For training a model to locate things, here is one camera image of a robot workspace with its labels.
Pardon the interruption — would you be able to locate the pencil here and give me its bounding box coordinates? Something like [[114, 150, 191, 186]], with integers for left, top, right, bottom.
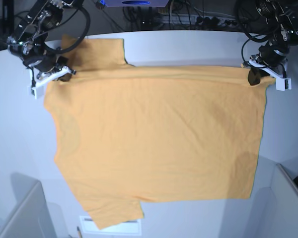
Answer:
[[76, 226, 82, 238]]

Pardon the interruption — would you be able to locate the orange yellow T-shirt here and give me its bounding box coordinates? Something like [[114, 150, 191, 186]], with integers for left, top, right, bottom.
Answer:
[[44, 39, 274, 229]]

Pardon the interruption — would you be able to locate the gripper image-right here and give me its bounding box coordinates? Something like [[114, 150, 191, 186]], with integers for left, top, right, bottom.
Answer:
[[247, 41, 290, 86]]

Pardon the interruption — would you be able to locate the grey partition panel right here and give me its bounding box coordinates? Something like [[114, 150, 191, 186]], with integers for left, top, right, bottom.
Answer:
[[245, 163, 298, 238]]

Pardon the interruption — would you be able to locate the grey partition panel left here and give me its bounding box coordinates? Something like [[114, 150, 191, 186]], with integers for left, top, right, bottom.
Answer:
[[0, 180, 57, 238]]

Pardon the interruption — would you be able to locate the white paper label sheet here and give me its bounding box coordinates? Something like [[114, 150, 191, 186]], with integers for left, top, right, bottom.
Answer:
[[79, 216, 142, 236]]

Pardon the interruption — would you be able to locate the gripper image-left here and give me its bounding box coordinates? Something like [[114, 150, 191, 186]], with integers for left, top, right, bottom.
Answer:
[[23, 51, 72, 82]]

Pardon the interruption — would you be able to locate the grey partition panel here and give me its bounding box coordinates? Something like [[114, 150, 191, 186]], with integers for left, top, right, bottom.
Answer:
[[0, 180, 57, 238], [245, 163, 298, 238]]

